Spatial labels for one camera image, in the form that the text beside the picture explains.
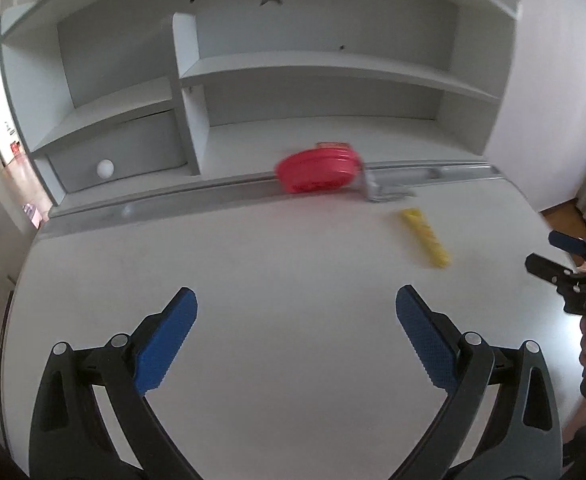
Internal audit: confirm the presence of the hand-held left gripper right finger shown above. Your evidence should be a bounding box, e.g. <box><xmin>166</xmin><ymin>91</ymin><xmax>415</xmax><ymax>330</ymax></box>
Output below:
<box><xmin>388</xmin><ymin>284</ymin><xmax>564</xmax><ymax>480</ymax></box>

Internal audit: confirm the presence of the grey drawer with white knob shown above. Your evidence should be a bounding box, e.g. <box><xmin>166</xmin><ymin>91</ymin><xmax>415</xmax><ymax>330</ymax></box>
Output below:
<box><xmin>47</xmin><ymin>109</ymin><xmax>190</xmax><ymax>194</ymax></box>

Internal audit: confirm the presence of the white desk shelf unit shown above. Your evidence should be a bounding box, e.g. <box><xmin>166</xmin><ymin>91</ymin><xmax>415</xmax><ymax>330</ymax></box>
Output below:
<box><xmin>0</xmin><ymin>0</ymin><xmax>522</xmax><ymax>207</ymax></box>

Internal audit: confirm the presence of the yellow rectangular block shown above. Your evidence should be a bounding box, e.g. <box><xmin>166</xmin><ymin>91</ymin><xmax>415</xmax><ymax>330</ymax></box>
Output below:
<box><xmin>398</xmin><ymin>207</ymin><xmax>454</xmax><ymax>267</ymax></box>

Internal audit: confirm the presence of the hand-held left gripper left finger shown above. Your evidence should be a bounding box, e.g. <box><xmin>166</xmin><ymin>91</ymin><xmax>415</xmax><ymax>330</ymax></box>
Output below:
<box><xmin>29</xmin><ymin>287</ymin><xmax>198</xmax><ymax>480</ymax></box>

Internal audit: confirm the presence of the red plastic basket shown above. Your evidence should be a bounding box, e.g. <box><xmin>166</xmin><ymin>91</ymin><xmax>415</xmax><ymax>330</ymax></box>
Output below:
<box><xmin>274</xmin><ymin>142</ymin><xmax>362</xmax><ymax>196</ymax></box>

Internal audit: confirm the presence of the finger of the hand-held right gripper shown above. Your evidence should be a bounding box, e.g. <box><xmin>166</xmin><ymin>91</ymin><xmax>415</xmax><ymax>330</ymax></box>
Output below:
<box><xmin>525</xmin><ymin>253</ymin><xmax>574</xmax><ymax>287</ymax></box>
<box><xmin>548</xmin><ymin>229</ymin><xmax>586</xmax><ymax>257</ymax></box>

